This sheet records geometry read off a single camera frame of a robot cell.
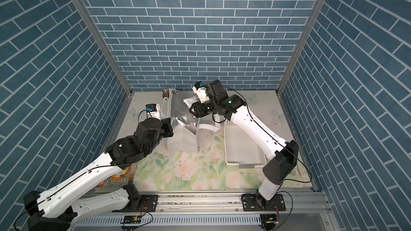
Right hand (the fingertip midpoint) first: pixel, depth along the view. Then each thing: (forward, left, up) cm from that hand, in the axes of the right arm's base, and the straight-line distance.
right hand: (195, 108), depth 74 cm
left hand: (-7, +7, 0) cm, 10 cm away
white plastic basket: (-5, -25, -29) cm, 38 cm away
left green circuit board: (-42, +25, -32) cm, 58 cm away
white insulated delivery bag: (-8, +4, -4) cm, 10 cm away
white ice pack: (+1, +2, +4) cm, 5 cm away
